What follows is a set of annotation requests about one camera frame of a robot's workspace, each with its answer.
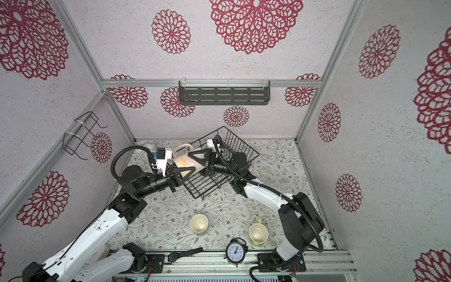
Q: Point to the black alarm clock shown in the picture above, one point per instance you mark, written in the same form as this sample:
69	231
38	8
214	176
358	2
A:
236	250

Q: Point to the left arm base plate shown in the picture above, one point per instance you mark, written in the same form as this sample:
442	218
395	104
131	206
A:
145	264

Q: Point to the black wire wall basket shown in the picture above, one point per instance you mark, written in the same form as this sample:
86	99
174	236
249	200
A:
75	138

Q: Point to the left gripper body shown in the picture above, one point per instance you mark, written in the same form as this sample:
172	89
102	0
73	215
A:
172	180

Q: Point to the light green mug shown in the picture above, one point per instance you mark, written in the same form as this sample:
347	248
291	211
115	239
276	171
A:
258	233

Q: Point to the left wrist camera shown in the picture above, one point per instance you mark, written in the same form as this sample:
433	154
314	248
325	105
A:
163	155

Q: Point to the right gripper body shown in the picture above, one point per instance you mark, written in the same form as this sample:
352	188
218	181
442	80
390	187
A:
210	165

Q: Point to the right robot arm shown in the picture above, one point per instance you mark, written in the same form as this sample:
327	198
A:
300	220

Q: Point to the cream cup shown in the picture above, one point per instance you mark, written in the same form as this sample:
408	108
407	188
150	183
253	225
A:
199	224

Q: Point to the pink mug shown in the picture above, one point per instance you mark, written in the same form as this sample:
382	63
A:
182	160

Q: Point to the black wristwatch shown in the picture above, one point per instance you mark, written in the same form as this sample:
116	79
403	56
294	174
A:
175	255

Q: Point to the black wire dish rack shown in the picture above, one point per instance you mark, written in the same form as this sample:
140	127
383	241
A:
234	157

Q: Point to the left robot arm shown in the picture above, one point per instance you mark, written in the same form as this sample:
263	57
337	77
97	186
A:
70	265

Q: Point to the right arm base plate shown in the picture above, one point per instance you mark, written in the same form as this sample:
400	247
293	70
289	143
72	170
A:
271	262

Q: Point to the grey wall shelf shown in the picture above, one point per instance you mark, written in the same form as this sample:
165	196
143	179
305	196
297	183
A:
226	93

